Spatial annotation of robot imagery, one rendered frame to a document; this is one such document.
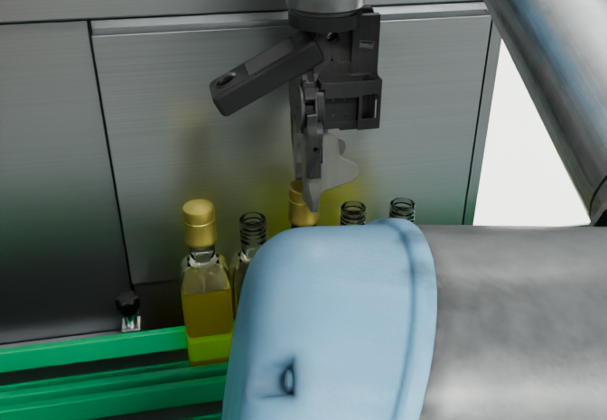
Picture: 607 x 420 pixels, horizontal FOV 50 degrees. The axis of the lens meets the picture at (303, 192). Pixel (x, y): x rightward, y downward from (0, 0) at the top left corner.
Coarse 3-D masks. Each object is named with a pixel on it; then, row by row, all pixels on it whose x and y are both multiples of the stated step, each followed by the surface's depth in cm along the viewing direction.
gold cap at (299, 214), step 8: (296, 184) 71; (288, 192) 72; (296, 192) 70; (296, 200) 70; (296, 208) 71; (304, 208) 71; (288, 216) 73; (296, 216) 71; (304, 216) 71; (312, 216) 72; (296, 224) 72; (304, 224) 72; (312, 224) 72
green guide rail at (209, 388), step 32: (160, 384) 74; (192, 384) 74; (224, 384) 75; (0, 416) 71; (32, 416) 72; (64, 416) 73; (96, 416) 73; (128, 416) 75; (160, 416) 76; (192, 416) 77
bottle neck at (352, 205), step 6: (342, 204) 74; (348, 204) 75; (354, 204) 75; (360, 204) 74; (342, 210) 73; (348, 210) 73; (354, 210) 75; (360, 210) 73; (342, 216) 74; (348, 216) 73; (354, 216) 73; (360, 216) 73; (342, 222) 74; (348, 222) 73; (354, 222) 73; (360, 222) 73
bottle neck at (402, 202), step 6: (396, 198) 76; (402, 198) 75; (390, 204) 74; (396, 204) 75; (402, 204) 76; (408, 204) 75; (414, 204) 74; (390, 210) 75; (396, 210) 74; (402, 210) 73; (408, 210) 73; (414, 210) 74; (390, 216) 75; (396, 216) 74; (402, 216) 74; (408, 216) 74; (414, 216) 75
